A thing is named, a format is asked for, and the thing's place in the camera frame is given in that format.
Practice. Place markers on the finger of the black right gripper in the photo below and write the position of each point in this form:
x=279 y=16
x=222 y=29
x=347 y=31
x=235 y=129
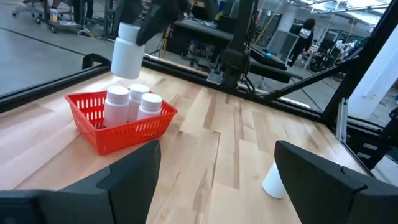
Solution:
x=161 y=15
x=131 y=9

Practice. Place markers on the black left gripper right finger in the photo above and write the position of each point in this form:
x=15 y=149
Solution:
x=326 y=199

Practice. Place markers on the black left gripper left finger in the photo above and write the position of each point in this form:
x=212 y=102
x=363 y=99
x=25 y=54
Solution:
x=93 y=202

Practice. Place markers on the white pill bottle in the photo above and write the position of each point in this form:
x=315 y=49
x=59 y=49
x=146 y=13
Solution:
x=115 y=109
x=136 y=93
x=150 y=105
x=126 y=59
x=272 y=186

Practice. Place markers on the red plastic basket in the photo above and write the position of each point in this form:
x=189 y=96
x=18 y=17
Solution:
x=124 y=140

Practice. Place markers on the black work table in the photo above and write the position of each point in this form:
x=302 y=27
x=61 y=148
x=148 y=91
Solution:
x=199 y=31

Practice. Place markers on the black table clamp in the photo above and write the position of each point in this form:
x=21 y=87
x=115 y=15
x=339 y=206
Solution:
x=88 y=59

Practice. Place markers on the low wheeled cart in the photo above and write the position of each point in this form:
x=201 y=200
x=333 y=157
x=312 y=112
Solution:
x=65 y=26

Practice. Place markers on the silver aluminium extrusion piece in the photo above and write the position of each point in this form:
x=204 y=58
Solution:
x=342 y=121

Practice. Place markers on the grey office chair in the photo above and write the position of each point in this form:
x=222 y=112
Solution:
x=281 y=43

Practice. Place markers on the white round pillar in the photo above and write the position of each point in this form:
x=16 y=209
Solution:
x=376 y=77

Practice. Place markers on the person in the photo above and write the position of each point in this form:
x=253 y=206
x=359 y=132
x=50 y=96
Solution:
x=303 y=40

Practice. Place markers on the black aluminium rig frame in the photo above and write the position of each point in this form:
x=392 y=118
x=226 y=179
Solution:
x=46 y=88

